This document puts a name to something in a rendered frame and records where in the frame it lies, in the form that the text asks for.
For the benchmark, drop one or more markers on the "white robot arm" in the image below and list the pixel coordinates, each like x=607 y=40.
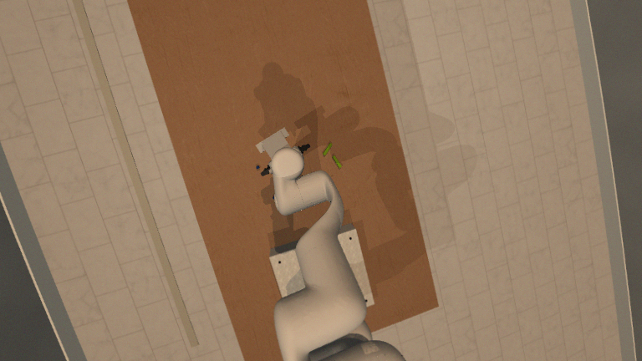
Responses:
x=311 y=324

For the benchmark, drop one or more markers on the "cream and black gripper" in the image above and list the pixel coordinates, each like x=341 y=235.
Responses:
x=298 y=148

